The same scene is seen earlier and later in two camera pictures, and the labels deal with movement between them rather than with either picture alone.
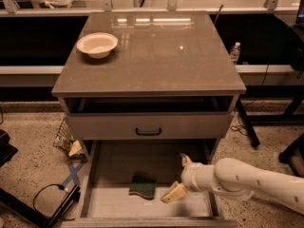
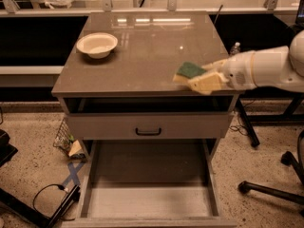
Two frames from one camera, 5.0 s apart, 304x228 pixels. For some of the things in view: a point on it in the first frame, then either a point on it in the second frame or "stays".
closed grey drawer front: x=174 y=125 stays
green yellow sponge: x=142 y=186 → x=188 y=70
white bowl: x=98 y=45 stays
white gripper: x=189 y=177 → x=237 y=70
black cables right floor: x=242 y=128 stays
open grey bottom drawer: x=105 y=200 stays
